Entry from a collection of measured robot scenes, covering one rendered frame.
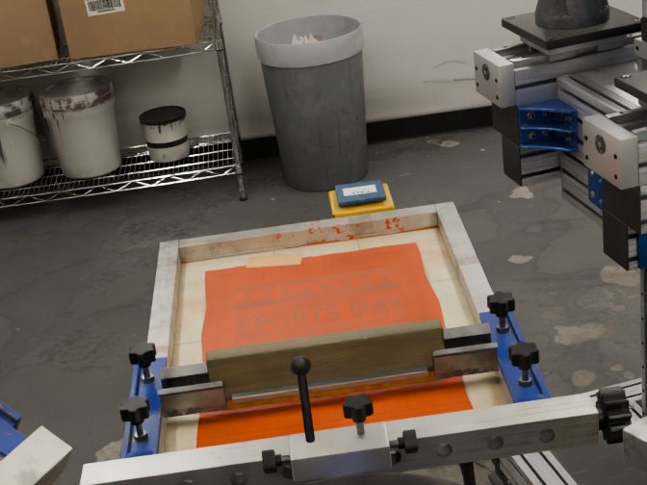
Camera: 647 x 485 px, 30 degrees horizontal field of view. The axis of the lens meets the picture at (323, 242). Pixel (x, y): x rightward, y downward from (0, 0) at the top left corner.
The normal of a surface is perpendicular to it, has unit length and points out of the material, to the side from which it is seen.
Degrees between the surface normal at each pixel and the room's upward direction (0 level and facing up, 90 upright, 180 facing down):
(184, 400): 90
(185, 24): 90
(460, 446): 90
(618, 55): 90
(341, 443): 0
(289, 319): 0
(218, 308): 0
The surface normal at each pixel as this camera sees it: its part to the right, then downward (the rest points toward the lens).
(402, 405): -0.12, -0.90
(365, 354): 0.07, 0.41
